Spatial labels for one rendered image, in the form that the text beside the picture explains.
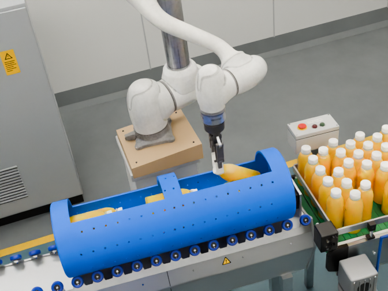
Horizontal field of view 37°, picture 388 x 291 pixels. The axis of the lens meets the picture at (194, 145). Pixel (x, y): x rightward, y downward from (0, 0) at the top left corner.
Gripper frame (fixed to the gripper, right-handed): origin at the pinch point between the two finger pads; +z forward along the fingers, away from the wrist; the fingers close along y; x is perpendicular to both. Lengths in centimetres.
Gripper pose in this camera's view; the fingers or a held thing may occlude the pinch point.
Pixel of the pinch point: (217, 163)
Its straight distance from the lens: 218.8
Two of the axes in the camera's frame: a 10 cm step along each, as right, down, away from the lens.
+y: 2.5, 5.8, -7.8
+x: 9.6, -2.3, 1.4
